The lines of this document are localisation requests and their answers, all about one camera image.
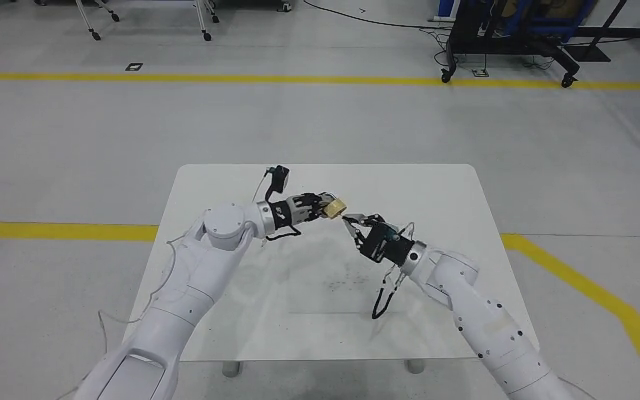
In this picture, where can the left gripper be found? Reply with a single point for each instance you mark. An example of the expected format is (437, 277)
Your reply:
(280, 215)

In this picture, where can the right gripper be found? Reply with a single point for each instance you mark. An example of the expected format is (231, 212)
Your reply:
(396, 256)

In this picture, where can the brass padlock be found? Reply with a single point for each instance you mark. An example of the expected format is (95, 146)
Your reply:
(335, 207)

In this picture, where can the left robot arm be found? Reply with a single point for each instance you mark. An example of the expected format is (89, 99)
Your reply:
(200, 280)

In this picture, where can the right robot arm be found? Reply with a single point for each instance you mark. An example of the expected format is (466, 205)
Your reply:
(490, 320)

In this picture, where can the white table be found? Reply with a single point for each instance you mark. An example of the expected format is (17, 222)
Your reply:
(320, 290)

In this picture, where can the floor socket plate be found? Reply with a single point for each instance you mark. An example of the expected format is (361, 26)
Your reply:
(133, 66)
(480, 72)

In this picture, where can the white wheeled stand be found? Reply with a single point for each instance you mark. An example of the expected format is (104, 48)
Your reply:
(95, 20)
(204, 20)

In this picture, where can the black wheeled cart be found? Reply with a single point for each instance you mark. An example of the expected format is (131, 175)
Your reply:
(505, 35)

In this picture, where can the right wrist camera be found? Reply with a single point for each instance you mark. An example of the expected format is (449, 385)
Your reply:
(384, 236)

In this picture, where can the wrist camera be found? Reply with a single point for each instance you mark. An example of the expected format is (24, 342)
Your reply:
(384, 236)
(281, 177)

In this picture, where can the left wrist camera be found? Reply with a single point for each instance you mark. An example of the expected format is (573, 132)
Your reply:
(281, 177)

